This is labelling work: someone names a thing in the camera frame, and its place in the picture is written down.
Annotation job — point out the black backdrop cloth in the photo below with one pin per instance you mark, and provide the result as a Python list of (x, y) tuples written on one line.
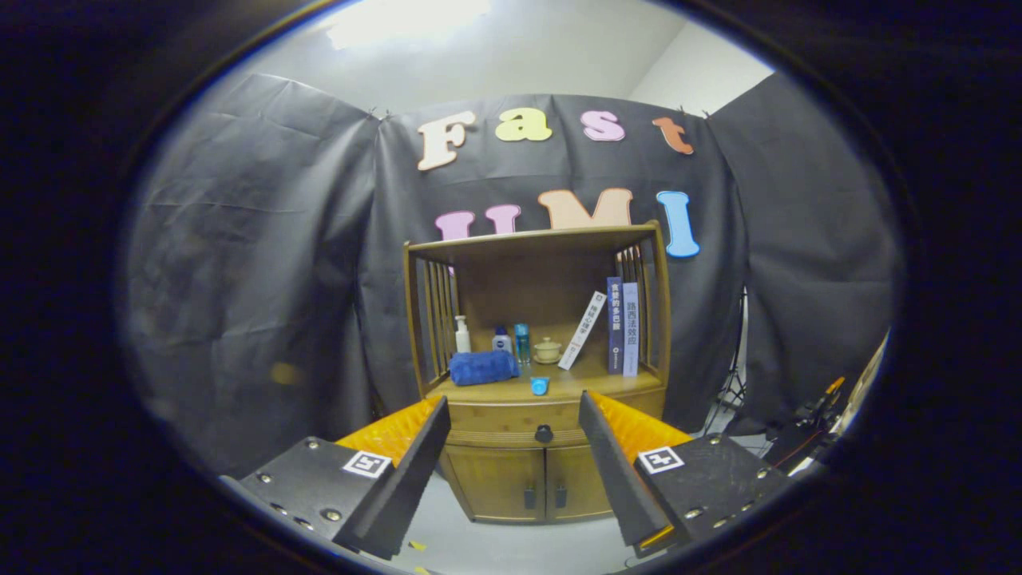
[(239, 279)]

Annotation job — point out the beige cloth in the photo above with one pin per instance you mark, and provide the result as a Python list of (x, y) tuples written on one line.
[(870, 375)]

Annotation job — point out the blue rolled towel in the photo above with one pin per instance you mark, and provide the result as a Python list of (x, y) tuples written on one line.
[(483, 367)]

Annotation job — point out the wooden cabinet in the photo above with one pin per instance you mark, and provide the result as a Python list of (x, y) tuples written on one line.
[(519, 279)]

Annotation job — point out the clear blue bottle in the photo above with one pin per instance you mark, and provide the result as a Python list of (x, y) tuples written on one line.
[(522, 345)]

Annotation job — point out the dark blue book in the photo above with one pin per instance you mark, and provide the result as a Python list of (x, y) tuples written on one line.
[(615, 327)]

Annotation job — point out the white pump bottle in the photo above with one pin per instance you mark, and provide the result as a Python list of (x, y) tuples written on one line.
[(463, 342)]

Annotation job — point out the wooden cabinet door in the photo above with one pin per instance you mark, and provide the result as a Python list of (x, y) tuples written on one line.
[(499, 483), (579, 479)]

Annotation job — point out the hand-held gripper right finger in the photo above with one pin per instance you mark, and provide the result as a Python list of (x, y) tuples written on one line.
[(616, 471)]

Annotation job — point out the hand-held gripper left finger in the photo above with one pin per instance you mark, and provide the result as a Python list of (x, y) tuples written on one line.
[(415, 471)]

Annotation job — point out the white book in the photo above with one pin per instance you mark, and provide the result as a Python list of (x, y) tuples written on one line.
[(581, 331)]

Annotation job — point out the beige lidded teacup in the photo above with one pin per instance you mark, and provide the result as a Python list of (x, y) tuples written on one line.
[(548, 350)]

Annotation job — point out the wooden countertop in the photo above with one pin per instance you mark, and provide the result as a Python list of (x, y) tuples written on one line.
[(583, 383)]

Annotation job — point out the black light stand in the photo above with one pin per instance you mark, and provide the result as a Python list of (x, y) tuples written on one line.
[(733, 391)]

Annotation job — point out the blue white cream tube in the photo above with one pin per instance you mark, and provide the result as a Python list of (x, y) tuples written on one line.
[(540, 386)]

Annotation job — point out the light purple book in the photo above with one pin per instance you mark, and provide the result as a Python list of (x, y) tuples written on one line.
[(631, 331)]

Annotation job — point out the white lotion bottle blue cap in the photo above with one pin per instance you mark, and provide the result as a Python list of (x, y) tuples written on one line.
[(502, 343)]

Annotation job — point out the black equipment with orange tip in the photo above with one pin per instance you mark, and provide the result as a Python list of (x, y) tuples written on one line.
[(802, 439)]

